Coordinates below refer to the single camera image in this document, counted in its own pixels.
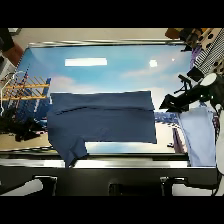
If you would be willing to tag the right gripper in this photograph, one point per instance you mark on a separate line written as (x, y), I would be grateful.
(180, 99)

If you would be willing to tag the white clothes hanger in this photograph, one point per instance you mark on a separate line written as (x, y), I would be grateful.
(14, 73)

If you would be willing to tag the light blue garment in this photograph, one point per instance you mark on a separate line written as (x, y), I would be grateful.
(199, 136)

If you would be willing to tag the purple garment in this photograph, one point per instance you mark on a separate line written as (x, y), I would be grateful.
(195, 56)

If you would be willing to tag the black and white striped garment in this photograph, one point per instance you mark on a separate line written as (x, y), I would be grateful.
(212, 53)

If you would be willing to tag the tan black-spotted garment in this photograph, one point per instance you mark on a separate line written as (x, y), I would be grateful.
(207, 36)

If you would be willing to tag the dark blue T-shirt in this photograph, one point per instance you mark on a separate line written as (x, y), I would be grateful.
(103, 120)

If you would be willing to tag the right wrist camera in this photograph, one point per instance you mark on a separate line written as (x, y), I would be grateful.
(185, 84)

